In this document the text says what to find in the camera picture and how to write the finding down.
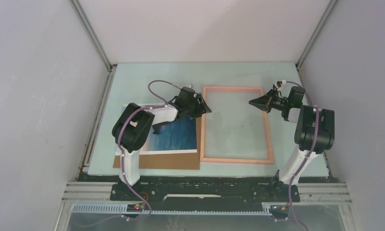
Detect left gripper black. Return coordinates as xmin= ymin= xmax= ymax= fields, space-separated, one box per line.
xmin=185 ymin=93 xmax=212 ymax=120

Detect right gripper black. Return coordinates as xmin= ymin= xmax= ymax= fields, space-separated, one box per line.
xmin=249 ymin=89 xmax=290 ymax=113

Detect pink wooden picture frame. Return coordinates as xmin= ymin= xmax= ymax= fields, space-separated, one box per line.
xmin=199 ymin=85 xmax=275 ymax=165

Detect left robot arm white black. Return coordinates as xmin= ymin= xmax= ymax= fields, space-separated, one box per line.
xmin=112 ymin=87 xmax=212 ymax=201

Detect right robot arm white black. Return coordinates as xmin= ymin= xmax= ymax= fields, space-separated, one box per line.
xmin=249 ymin=82 xmax=335 ymax=201

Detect landscape photo print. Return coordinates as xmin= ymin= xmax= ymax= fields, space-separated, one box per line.
xmin=123 ymin=104 xmax=197 ymax=155

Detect brown backing board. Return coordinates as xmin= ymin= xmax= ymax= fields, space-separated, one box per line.
xmin=112 ymin=118 xmax=202 ymax=171

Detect small circuit board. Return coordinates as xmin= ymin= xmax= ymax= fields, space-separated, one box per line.
xmin=126 ymin=204 xmax=145 ymax=212

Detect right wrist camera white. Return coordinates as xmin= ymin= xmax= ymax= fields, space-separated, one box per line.
xmin=274 ymin=80 xmax=287 ymax=91

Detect right corner metal post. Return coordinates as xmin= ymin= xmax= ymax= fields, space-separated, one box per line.
xmin=296 ymin=0 xmax=339 ymax=71

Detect corner metal post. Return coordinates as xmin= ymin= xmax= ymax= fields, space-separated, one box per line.
xmin=296 ymin=0 xmax=339 ymax=71
xmin=68 ymin=0 xmax=113 ymax=71

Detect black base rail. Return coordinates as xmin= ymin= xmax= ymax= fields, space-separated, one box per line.
xmin=110 ymin=176 xmax=300 ymax=212

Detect aluminium frame rails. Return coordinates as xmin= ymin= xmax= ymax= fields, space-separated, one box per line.
xmin=52 ymin=181 xmax=360 ymax=231

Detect white cable duct strip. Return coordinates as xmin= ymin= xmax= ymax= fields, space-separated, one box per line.
xmin=71 ymin=203 xmax=272 ymax=216

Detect left corner metal post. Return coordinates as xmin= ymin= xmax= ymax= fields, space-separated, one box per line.
xmin=68 ymin=0 xmax=113 ymax=71

